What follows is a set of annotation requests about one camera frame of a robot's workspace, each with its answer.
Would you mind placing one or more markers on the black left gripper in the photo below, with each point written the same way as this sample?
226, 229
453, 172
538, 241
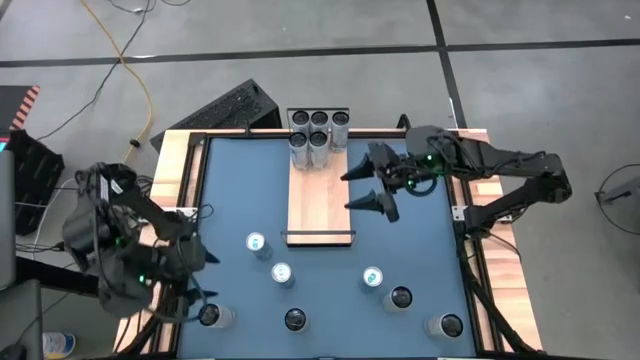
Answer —
186, 260

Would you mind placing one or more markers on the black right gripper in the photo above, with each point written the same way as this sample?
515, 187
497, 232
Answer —
387, 170

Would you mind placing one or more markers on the white Celsius can red band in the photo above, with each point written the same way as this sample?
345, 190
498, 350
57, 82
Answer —
298, 140

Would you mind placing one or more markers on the white Celsius Arctic can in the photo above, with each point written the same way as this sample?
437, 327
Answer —
300, 118

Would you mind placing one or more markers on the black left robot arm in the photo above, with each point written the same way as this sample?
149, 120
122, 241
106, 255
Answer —
145, 210

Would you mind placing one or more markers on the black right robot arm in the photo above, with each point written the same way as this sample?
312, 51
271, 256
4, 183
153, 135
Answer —
500, 160

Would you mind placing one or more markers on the blue silver Red Bull can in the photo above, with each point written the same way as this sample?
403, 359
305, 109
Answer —
372, 276
281, 272
255, 242

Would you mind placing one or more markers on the blue table mat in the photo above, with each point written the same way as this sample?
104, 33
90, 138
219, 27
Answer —
400, 250

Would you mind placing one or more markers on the white Celsius can yellow band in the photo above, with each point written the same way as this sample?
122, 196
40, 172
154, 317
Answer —
295, 319

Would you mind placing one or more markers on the black floor bar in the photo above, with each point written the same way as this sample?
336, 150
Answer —
50, 280

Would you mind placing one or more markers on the black computer tower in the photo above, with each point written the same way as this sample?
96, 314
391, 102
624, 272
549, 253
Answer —
225, 110

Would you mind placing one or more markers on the plastic bottle yellow label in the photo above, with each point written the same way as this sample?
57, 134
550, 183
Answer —
57, 345

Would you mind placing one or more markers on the black fabric case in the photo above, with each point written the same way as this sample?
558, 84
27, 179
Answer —
35, 180

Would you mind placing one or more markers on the black panel orange striped edge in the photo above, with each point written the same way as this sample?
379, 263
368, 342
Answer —
26, 107

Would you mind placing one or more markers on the wooden shelf black metal frame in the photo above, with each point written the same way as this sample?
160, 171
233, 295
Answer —
320, 210

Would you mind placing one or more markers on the white metal bracket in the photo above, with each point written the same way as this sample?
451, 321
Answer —
187, 211
459, 213

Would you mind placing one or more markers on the black arched bracket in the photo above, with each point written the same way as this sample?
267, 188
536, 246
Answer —
398, 124

